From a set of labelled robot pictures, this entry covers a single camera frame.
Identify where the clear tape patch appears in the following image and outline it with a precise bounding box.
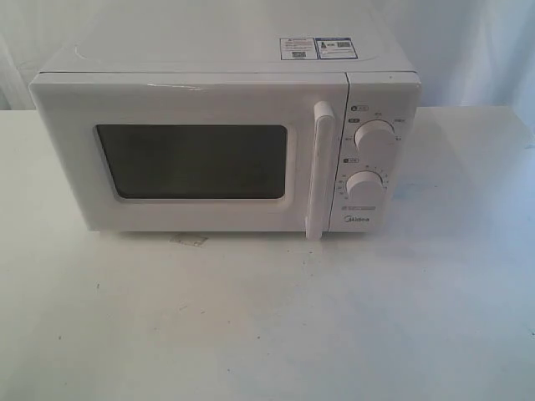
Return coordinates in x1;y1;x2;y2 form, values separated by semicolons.
171;233;208;247

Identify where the lower white control knob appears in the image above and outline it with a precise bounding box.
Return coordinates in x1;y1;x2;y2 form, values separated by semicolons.
346;171;384;203

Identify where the upper white control knob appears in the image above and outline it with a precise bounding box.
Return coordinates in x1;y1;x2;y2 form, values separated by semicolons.
354;119;396;152

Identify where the white microwave oven body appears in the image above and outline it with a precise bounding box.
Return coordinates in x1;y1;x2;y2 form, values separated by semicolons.
35;29;420;232

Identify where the white microwave door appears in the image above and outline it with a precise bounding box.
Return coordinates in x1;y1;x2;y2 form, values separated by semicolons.
30;73;349;239

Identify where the white control knob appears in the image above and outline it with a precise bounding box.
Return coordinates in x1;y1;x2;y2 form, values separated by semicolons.
346;171;384;203
354;119;396;152

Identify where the blue warning sticker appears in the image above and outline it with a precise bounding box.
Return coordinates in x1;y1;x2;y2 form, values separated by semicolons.
279;38;358;60

